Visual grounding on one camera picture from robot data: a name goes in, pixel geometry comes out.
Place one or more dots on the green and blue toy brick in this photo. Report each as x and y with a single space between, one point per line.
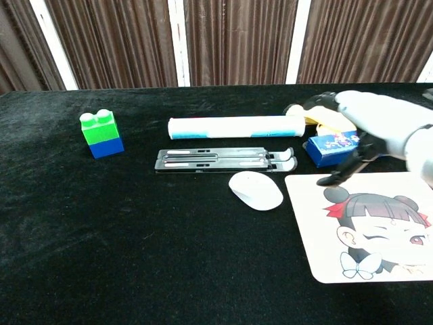
101 135

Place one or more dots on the cream yellow cloth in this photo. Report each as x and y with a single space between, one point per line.
326 118

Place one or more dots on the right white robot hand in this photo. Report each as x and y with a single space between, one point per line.
379 115

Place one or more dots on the black folding laptop stand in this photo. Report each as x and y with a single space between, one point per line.
216 159

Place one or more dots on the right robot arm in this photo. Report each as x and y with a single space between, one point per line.
423 152

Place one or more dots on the brown curtain panel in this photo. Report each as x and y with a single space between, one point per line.
17 50
236 40
365 40
118 44

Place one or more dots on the blue cardboard box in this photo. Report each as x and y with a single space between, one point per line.
328 152

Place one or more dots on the cartoon girl mouse pad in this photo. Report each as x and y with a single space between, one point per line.
311 237

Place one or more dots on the white rolled tube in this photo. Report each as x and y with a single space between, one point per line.
233 127

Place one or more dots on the black velvet tablecloth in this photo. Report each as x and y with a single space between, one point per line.
135 254

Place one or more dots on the white frame post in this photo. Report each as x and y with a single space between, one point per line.
54 44
298 44
179 44
427 74

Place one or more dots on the white computer mouse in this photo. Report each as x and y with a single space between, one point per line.
257 191

